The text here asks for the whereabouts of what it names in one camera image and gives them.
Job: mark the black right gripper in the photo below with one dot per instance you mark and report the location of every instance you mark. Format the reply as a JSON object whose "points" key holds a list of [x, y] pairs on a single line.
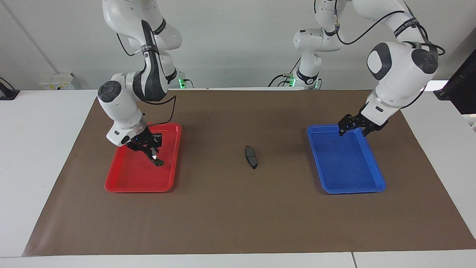
{"points": [[147, 140]]}

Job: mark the black clamp bracket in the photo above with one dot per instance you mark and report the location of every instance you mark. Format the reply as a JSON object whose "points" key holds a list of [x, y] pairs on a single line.
{"points": [[7, 93]]}

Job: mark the blue plastic tray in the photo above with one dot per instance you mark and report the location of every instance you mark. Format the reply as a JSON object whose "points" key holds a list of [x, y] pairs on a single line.
{"points": [[346, 167]]}

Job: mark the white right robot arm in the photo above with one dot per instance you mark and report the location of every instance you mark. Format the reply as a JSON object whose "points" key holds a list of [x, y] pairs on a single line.
{"points": [[122, 104]]}

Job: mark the small dark brake pad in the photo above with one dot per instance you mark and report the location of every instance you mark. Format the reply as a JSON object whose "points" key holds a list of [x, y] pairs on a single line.
{"points": [[251, 156]]}

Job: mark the red plastic tray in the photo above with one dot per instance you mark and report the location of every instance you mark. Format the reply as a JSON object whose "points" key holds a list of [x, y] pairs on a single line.
{"points": [[126, 178]]}

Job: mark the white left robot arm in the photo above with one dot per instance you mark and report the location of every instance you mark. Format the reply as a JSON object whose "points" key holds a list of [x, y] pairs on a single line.
{"points": [[398, 74]]}

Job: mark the brown table mat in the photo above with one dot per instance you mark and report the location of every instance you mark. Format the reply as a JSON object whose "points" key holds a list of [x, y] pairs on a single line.
{"points": [[238, 216]]}

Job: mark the black monitor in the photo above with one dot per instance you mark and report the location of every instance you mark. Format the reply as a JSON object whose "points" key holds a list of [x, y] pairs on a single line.
{"points": [[463, 89]]}

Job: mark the white box with yellow label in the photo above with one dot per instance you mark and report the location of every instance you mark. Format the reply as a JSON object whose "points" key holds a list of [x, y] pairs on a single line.
{"points": [[57, 82]]}

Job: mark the long curved brake pad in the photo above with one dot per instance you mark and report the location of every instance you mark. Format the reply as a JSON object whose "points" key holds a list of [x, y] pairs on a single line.
{"points": [[160, 163]]}

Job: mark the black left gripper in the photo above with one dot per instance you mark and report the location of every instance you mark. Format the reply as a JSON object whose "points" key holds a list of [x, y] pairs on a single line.
{"points": [[366, 121]]}

